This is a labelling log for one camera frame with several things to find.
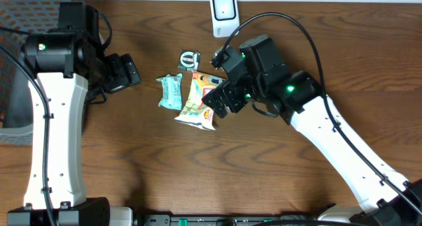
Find yellow snack bag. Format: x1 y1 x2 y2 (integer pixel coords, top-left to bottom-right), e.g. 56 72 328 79
174 71 224 131

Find green Zam-Buk tin box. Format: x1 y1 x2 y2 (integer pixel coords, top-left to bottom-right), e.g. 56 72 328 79
178 50 201 72

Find pale green wet wipes pack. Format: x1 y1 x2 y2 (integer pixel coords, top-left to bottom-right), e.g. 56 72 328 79
156 73 183 110

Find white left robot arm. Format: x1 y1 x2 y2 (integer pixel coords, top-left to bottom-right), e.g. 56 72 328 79
7 2 141 226

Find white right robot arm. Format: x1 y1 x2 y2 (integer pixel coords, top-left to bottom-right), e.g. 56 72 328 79
203 35 421 225

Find white barcode scanner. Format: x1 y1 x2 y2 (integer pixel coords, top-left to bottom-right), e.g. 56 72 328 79
210 0 240 38

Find dark grey mesh basket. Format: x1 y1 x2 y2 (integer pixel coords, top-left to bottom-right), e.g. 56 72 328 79
1 0 72 145

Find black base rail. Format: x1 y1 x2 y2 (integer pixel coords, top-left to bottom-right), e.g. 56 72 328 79
139 214 310 226

